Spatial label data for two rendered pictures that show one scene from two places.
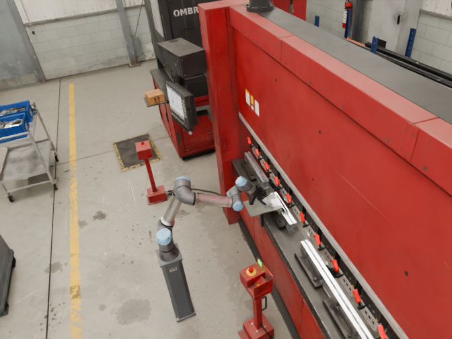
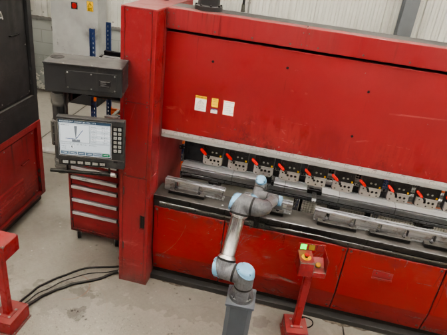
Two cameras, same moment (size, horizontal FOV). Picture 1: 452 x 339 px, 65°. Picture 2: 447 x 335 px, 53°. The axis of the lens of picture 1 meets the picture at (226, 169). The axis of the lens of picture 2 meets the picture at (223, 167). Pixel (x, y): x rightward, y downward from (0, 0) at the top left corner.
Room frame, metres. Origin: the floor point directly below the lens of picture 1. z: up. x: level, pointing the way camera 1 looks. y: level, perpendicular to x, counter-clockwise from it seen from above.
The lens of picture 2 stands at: (1.26, 2.57, 2.73)
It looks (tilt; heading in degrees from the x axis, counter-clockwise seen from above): 27 degrees down; 292
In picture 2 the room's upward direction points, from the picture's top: 7 degrees clockwise
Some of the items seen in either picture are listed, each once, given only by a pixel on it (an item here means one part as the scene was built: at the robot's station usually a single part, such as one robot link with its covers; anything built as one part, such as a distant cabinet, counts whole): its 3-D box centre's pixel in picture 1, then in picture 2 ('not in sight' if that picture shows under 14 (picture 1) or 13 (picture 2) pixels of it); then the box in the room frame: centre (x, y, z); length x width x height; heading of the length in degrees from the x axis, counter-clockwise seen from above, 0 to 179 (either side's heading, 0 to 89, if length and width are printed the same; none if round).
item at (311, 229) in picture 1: (317, 225); (343, 179); (1.54, -0.53, 1.26); 0.15 x 0.09 x 0.17; 13
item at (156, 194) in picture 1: (149, 172); (3, 282); (3.49, 0.92, 0.41); 0.25 x 0.20 x 0.83; 103
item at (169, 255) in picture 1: (167, 249); (242, 290); (1.86, 0.51, 0.82); 0.15 x 0.15 x 0.10
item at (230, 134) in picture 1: (256, 124); (154, 145); (3.09, -0.35, 1.15); 0.85 x 0.25 x 2.30; 103
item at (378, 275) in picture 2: not in sight; (382, 276); (1.07, -0.48, 0.59); 0.15 x 0.02 x 0.07; 13
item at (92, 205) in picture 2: not in sight; (106, 189); (3.64, -0.40, 0.50); 0.50 x 0.50 x 1.00; 13
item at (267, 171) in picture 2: (278, 172); (264, 163); (2.13, -0.39, 1.26); 0.15 x 0.09 x 0.17; 13
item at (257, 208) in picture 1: (262, 205); not in sight; (2.07, -0.26, 1.00); 0.26 x 0.18 x 0.01; 103
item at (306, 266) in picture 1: (307, 269); (336, 224); (1.50, -0.48, 0.89); 0.30 x 0.05 x 0.03; 13
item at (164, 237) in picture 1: (165, 239); (243, 275); (1.87, 0.51, 0.94); 0.13 x 0.12 x 0.14; 5
